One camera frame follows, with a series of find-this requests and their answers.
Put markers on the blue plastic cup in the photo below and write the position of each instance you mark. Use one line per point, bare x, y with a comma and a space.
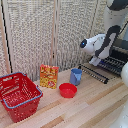
75, 76

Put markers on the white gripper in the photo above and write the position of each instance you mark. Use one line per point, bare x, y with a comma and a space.
95, 61

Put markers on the yellow red food box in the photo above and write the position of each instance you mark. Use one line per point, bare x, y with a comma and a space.
49, 76

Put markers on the red plastic bowl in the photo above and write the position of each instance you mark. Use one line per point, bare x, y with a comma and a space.
68, 90

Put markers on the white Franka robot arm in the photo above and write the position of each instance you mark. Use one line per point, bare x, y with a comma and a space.
111, 30

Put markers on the red shopping basket blue rim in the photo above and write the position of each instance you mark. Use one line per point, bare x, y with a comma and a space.
20, 96

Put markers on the woven folding screen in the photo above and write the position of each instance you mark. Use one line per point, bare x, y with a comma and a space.
31, 33

